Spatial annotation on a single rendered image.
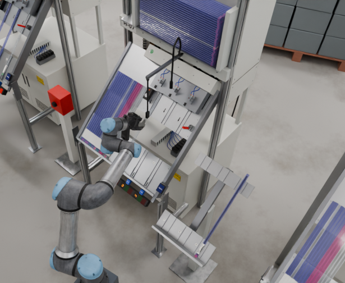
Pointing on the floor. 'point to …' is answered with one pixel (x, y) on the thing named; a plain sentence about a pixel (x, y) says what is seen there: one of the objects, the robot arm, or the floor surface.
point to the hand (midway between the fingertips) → (142, 124)
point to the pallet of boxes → (317, 29)
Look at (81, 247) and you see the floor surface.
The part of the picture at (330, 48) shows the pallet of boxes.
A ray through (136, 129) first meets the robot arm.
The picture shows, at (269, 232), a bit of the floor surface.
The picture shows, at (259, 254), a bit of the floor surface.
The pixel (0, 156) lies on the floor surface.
